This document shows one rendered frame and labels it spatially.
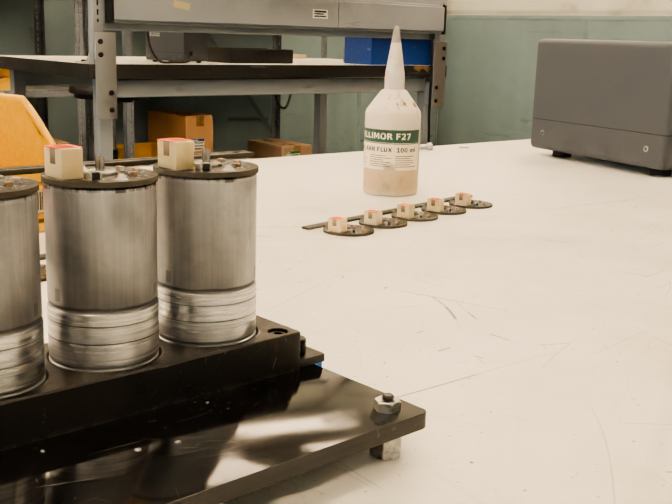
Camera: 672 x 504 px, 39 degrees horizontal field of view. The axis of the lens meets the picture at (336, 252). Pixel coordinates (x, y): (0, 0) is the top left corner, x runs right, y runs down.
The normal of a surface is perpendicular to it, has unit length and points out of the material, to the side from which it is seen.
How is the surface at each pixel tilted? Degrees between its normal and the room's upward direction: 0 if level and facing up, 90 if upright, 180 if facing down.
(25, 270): 90
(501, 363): 0
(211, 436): 0
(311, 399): 0
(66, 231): 90
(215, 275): 90
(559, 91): 90
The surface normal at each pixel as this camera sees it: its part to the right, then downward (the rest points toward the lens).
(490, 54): -0.77, 0.12
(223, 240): 0.42, 0.22
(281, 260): 0.03, -0.97
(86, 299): -0.09, 0.22
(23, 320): 0.86, 0.14
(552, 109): -0.89, 0.07
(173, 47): -0.51, 0.18
